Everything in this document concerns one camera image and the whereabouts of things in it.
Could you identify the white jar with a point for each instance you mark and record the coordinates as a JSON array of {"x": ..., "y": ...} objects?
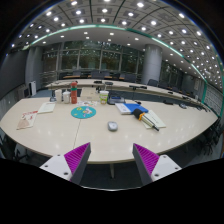
[{"x": 66, "y": 97}]

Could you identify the white cup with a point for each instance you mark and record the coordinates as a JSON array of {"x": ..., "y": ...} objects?
[{"x": 58, "y": 95}]

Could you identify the round teal mouse pad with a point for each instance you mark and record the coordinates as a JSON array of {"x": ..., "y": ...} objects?
[{"x": 83, "y": 112}]

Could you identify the round grey concrete pillar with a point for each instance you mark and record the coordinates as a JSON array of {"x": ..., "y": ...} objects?
[{"x": 152, "y": 63}]

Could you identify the white notebook under microphone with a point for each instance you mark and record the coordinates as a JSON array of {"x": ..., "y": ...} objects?
[{"x": 155, "y": 119}]

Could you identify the red bottle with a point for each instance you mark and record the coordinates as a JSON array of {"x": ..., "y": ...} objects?
[{"x": 74, "y": 92}]

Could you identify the white book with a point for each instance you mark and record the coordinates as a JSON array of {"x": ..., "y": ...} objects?
[{"x": 122, "y": 108}]

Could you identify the white air purifier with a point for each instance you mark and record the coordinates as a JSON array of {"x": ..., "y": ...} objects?
[{"x": 32, "y": 87}]

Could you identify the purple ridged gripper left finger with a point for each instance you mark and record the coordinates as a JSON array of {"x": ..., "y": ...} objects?
[{"x": 69, "y": 166}]

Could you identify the white booklet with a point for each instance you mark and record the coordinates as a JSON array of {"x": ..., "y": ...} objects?
[{"x": 47, "y": 107}]

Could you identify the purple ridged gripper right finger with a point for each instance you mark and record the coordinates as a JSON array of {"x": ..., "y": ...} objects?
[{"x": 151, "y": 166}]

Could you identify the dark box with papers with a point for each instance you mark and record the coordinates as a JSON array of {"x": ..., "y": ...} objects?
[{"x": 112, "y": 100}]

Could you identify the grey computer mouse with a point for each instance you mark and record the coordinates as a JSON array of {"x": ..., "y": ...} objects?
[{"x": 112, "y": 126}]

